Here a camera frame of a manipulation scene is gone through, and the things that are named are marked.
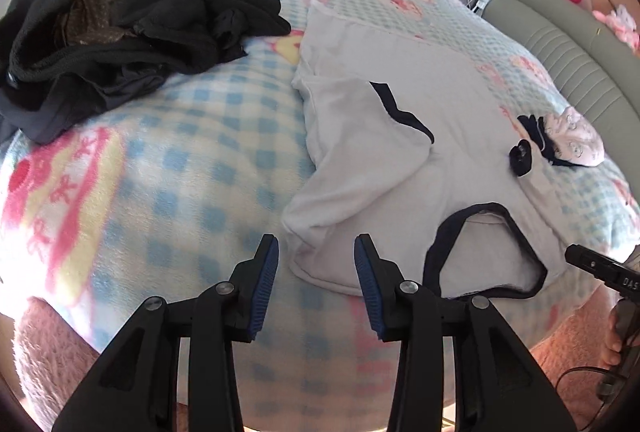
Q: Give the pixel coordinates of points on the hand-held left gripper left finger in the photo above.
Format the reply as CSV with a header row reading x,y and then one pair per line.
x,y
262,282

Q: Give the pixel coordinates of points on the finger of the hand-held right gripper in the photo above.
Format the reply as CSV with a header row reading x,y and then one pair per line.
x,y
585,259

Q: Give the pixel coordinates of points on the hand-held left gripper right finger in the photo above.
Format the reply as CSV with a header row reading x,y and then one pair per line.
x,y
367,282

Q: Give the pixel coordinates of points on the white shirt with navy trim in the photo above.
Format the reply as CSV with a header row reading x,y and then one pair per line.
x,y
450,162

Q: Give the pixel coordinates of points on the person's right hand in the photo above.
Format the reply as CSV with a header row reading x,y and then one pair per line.
x,y
610,357

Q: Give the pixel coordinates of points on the pink bear print garment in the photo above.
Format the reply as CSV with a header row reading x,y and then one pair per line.
x,y
575,137

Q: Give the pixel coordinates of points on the printed checkered blanket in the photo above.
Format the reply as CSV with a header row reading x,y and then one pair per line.
x,y
200,152

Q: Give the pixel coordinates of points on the navy folded garment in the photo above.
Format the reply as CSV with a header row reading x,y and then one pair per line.
x,y
532,125

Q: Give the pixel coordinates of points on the grey padded headboard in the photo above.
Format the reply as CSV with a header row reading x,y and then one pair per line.
x,y
565,52

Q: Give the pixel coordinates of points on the pink fluffy blanket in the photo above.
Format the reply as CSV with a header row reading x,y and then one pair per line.
x,y
45,362

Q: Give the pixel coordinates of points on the pink and white plush toy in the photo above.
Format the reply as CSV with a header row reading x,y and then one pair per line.
x,y
620,22

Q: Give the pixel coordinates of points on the black thin garment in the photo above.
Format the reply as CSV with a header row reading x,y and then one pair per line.
x,y
75,102

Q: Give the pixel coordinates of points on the black fleece jacket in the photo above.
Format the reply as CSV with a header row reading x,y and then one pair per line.
x,y
210,12

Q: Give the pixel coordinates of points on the brown lace garment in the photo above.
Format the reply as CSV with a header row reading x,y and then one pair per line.
x,y
95,12

